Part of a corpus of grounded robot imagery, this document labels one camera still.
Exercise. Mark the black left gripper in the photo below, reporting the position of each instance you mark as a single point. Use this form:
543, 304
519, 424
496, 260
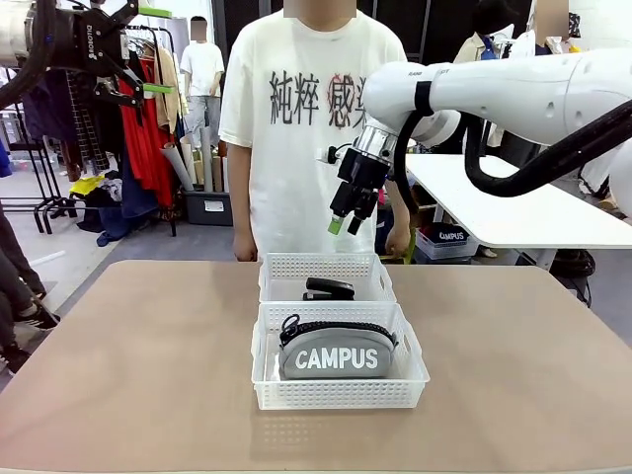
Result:
86, 44

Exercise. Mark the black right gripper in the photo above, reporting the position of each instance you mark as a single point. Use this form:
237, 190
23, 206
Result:
360, 173

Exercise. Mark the black stapler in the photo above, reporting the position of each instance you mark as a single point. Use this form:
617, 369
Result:
328, 286

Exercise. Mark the grey CAMPUS pencil case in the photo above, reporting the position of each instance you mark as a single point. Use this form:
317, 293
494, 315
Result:
336, 358

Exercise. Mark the person right forearm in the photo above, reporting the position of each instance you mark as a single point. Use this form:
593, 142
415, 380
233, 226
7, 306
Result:
242, 187

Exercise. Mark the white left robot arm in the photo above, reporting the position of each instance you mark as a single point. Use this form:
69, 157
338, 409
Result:
15, 42

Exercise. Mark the person left forearm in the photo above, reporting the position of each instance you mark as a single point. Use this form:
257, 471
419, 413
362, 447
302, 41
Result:
402, 222

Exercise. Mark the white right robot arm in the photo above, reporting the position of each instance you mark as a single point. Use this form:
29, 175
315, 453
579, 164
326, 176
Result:
494, 89

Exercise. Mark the person left hand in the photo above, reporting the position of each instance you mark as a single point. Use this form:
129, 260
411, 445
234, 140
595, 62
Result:
399, 242

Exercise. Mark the person right hand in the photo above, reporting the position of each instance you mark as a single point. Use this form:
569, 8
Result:
245, 247

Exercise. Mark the beige hanging garment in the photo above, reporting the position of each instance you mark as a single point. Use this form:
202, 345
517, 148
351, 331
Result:
168, 84

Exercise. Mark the person torso white printed T-shirt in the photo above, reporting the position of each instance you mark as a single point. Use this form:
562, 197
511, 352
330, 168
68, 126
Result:
296, 173

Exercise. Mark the brown cardboard box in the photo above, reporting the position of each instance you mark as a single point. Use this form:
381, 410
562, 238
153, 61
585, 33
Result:
424, 197

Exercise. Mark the bystander white T-shirt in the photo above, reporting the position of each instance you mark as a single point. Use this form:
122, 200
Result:
202, 64

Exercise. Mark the white perforated plastic basket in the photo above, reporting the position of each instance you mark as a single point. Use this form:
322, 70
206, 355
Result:
336, 395
286, 269

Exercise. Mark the red hanging garment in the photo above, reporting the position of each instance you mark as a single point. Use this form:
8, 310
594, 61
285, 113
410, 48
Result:
143, 148

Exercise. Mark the Campus storage box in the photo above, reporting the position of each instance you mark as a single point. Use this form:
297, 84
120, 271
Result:
444, 251

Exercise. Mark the black CAMPUS pouch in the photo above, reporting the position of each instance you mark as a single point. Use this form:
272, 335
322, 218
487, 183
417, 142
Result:
451, 234

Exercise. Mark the cream cardboard tube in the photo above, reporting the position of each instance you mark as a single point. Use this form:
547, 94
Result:
190, 153

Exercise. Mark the grey paper roll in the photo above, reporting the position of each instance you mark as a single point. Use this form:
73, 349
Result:
178, 168

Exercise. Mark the yellow cloth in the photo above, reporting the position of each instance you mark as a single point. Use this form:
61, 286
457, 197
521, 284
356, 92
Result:
86, 183

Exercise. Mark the white paper roll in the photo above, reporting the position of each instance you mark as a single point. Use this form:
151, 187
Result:
207, 163

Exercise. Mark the grey storage bin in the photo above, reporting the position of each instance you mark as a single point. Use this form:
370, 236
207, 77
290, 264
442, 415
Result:
207, 210

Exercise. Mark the dark blue hanging garment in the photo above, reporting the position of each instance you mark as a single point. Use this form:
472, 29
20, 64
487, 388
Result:
135, 197

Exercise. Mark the dark clothes pile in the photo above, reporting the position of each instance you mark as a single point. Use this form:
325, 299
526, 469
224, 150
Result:
106, 217

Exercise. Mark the white background table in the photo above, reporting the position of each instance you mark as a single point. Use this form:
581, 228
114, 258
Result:
518, 222

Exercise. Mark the black metal clothes rack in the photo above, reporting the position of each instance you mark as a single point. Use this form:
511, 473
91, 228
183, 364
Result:
37, 217

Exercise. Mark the black bag under table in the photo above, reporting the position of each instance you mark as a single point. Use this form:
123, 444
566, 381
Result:
573, 269

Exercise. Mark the seated person dark trousers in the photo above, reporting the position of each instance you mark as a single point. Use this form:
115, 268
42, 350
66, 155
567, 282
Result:
10, 276

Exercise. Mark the background person patterned top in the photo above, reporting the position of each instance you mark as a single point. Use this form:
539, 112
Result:
550, 20

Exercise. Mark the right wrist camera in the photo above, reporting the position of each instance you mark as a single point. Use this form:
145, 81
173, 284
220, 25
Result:
328, 154

